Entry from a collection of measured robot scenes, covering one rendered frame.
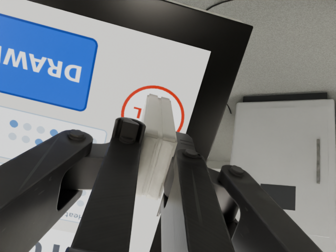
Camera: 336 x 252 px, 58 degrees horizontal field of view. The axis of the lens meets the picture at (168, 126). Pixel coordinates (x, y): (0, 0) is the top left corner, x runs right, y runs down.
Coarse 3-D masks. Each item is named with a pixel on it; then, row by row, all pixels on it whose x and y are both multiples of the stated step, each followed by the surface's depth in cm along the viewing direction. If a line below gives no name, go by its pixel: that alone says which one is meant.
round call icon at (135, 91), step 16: (128, 80) 19; (144, 80) 19; (128, 96) 19; (144, 96) 19; (160, 96) 19; (176, 96) 19; (192, 96) 19; (128, 112) 19; (176, 112) 20; (176, 128) 20
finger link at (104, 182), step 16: (128, 128) 12; (144, 128) 12; (112, 144) 11; (128, 144) 12; (112, 160) 10; (128, 160) 10; (96, 176) 9; (112, 176) 9; (128, 176) 9; (96, 192) 8; (112, 192) 8; (128, 192) 9; (96, 208) 8; (112, 208) 8; (128, 208) 8; (80, 224) 7; (96, 224) 7; (112, 224) 7; (128, 224) 7; (80, 240) 6; (96, 240) 6; (112, 240) 7; (128, 240) 7
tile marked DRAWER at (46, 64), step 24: (0, 24) 17; (24, 24) 17; (0, 48) 18; (24, 48) 18; (48, 48) 18; (72, 48) 18; (96, 48) 18; (0, 72) 18; (24, 72) 18; (48, 72) 18; (72, 72) 18; (24, 96) 19; (48, 96) 19; (72, 96) 19
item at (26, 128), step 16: (0, 112) 19; (16, 112) 19; (32, 112) 19; (0, 128) 20; (16, 128) 20; (32, 128) 20; (48, 128) 20; (64, 128) 20; (80, 128) 20; (96, 128) 20; (0, 144) 20; (16, 144) 20; (32, 144) 20; (0, 160) 20; (80, 208) 22
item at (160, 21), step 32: (32, 0) 17; (64, 0) 17; (96, 0) 17; (128, 0) 17; (160, 0) 17; (160, 32) 18; (192, 32) 18; (224, 32) 18; (224, 64) 19; (224, 96) 19; (192, 128) 20; (160, 224) 23
